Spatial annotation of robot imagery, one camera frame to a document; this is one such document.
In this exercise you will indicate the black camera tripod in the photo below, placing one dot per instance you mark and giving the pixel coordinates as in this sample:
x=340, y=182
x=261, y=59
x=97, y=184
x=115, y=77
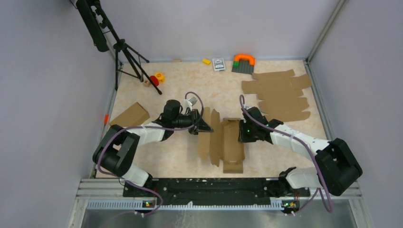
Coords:
x=105, y=38

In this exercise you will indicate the orange U-shaped toy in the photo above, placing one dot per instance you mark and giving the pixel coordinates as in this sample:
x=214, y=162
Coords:
x=246, y=57

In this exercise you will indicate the red round disc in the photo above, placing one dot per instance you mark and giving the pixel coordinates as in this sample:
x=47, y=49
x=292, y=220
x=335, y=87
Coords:
x=154, y=80

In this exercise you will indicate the stack of flat cardboard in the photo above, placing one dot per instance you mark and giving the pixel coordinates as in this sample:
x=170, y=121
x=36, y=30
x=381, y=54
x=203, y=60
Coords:
x=280, y=94

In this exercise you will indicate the dark grey building plate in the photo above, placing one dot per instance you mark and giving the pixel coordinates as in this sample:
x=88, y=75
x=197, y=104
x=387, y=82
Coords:
x=243, y=68

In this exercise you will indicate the yellow round disc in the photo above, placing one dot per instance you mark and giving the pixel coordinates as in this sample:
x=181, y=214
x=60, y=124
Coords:
x=160, y=76

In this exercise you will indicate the folded brown cardboard box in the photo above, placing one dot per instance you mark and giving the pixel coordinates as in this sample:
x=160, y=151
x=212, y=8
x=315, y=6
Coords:
x=135, y=115

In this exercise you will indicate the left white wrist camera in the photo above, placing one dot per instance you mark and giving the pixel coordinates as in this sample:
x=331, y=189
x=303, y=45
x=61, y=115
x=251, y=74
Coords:
x=190, y=102

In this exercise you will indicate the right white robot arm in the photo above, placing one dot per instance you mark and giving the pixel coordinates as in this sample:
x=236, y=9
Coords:
x=335, y=167

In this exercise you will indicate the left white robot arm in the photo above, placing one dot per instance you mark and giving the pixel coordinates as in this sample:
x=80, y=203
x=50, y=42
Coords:
x=116, y=151

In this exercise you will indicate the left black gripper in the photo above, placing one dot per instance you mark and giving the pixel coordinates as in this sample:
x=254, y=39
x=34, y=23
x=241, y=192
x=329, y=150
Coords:
x=201, y=127

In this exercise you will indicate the yellow toy block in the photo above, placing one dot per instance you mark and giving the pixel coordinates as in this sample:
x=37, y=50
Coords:
x=206, y=61

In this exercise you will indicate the small wooden cube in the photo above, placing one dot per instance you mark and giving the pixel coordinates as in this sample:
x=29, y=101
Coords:
x=147, y=83

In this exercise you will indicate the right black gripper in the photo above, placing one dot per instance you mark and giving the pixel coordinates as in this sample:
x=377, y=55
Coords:
x=243, y=137

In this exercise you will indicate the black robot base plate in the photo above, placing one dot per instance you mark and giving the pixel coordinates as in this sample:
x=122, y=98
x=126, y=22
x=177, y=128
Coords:
x=216, y=191

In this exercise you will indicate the playing card deck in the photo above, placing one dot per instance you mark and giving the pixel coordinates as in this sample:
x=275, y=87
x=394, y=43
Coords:
x=218, y=64

